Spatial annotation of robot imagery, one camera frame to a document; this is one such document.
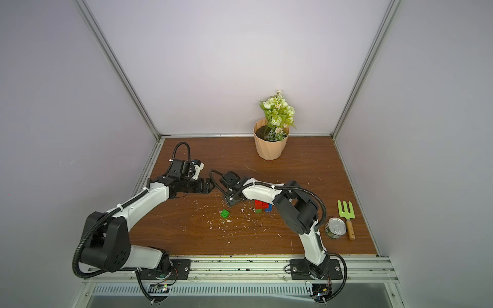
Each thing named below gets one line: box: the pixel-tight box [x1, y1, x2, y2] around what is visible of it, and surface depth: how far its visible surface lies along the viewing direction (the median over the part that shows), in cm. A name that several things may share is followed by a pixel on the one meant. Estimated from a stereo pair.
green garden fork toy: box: [337, 199, 356, 241], surface depth 87 cm
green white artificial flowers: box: [259, 89, 297, 142], surface depth 94 cm
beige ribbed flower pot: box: [252, 118, 291, 161], surface depth 102 cm
